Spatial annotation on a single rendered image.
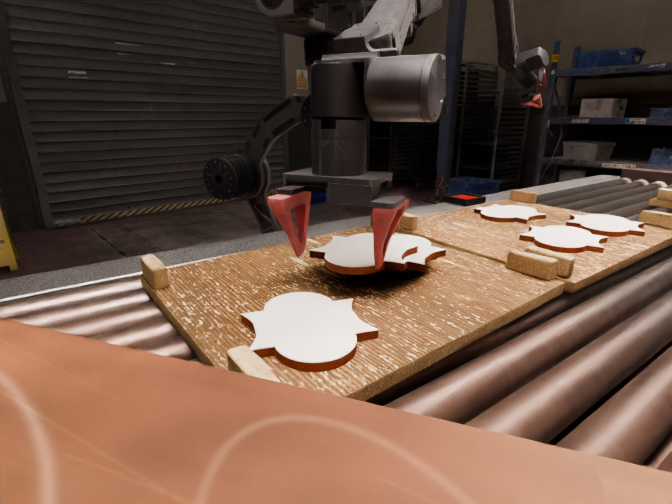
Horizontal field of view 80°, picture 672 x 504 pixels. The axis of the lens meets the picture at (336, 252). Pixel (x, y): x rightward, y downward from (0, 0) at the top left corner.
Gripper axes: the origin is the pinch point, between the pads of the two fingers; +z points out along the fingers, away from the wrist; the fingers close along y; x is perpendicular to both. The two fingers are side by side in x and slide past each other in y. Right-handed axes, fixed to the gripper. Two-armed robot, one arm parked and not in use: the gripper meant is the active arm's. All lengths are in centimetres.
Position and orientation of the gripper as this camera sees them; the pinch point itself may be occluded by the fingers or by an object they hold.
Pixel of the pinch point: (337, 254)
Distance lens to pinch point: 45.6
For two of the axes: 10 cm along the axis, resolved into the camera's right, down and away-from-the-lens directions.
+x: -4.0, 2.9, -8.7
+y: -9.1, -1.3, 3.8
